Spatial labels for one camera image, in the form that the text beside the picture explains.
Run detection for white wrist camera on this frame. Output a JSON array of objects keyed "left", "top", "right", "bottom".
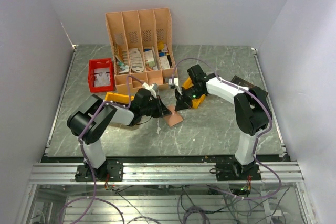
[
  {"left": 169, "top": 77, "right": 182, "bottom": 95},
  {"left": 142, "top": 82, "right": 158, "bottom": 98}
]

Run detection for white box in organizer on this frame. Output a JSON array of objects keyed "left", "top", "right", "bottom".
[{"left": 144, "top": 49, "right": 156, "bottom": 67}]

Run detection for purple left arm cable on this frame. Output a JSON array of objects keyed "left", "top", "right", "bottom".
[{"left": 57, "top": 74, "right": 148, "bottom": 224}]

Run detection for peach plastic desk organizer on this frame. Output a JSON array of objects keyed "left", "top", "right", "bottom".
[{"left": 106, "top": 8, "right": 177, "bottom": 94}]

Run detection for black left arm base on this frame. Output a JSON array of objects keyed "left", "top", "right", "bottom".
[{"left": 75, "top": 161, "right": 123, "bottom": 182}]

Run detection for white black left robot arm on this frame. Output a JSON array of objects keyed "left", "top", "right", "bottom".
[{"left": 67, "top": 88, "right": 172, "bottom": 180}]

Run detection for yellow bin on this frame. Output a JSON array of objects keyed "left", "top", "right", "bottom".
[
  {"left": 104, "top": 92, "right": 134, "bottom": 104},
  {"left": 182, "top": 77, "right": 206, "bottom": 109}
]

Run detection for pink leather card holder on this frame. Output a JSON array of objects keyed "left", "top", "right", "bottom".
[{"left": 163, "top": 105, "right": 183, "bottom": 127}]

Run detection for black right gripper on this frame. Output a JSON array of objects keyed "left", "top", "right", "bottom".
[{"left": 175, "top": 85, "right": 204, "bottom": 111}]

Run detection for red plastic bin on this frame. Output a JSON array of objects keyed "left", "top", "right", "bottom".
[{"left": 88, "top": 58, "right": 115, "bottom": 93}]

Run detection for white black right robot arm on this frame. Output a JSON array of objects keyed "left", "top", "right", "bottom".
[{"left": 169, "top": 65, "right": 272, "bottom": 180}]

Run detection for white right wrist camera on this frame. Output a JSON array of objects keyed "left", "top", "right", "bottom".
[{"left": 169, "top": 77, "right": 182, "bottom": 95}]

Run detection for white oval perforated board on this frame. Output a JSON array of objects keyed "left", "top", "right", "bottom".
[{"left": 129, "top": 48, "right": 145, "bottom": 73}]

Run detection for cards in red bin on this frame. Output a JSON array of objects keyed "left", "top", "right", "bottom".
[{"left": 94, "top": 68, "right": 111, "bottom": 87}]

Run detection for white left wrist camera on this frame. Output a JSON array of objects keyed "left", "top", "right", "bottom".
[{"left": 142, "top": 82, "right": 158, "bottom": 98}]

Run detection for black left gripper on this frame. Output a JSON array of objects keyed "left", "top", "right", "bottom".
[{"left": 141, "top": 95, "right": 171, "bottom": 118}]

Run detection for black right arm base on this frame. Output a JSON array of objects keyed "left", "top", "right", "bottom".
[{"left": 209, "top": 162, "right": 261, "bottom": 181}]

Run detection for black book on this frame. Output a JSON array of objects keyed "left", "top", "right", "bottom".
[{"left": 231, "top": 75, "right": 268, "bottom": 98}]

